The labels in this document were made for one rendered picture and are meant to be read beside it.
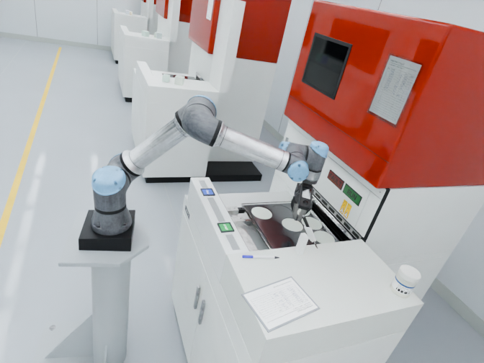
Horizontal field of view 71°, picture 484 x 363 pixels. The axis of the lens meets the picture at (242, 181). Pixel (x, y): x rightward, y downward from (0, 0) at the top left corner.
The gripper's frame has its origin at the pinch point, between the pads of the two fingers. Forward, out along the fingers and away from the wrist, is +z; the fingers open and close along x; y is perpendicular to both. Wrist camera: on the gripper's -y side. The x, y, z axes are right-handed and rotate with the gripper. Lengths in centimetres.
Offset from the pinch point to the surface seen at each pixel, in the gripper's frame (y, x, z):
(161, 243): 73, 80, 97
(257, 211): 9.6, 17.0, 7.3
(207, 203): -3.1, 39.3, 1.3
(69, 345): -28, 91, 86
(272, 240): -9.2, 8.4, 7.4
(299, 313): -51, -1, 0
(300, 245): -22.8, -0.7, -3.4
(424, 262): 23, -74, 21
